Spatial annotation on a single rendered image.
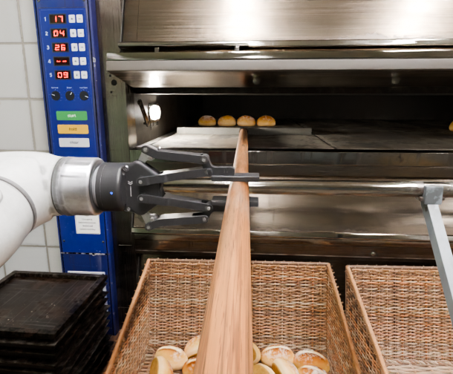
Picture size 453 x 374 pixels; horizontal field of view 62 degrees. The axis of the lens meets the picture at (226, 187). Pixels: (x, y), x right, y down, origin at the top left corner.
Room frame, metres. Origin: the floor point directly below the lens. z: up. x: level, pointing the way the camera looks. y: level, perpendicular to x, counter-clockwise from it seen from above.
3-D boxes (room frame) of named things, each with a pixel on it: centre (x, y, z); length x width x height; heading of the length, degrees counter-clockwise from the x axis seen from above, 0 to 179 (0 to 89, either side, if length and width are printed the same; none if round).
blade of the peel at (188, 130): (1.74, -0.08, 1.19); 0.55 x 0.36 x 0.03; 87
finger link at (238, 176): (0.55, -0.01, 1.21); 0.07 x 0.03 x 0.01; 87
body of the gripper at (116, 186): (0.56, 0.14, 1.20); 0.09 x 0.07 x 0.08; 87
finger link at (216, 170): (0.55, 0.01, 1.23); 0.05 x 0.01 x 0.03; 87
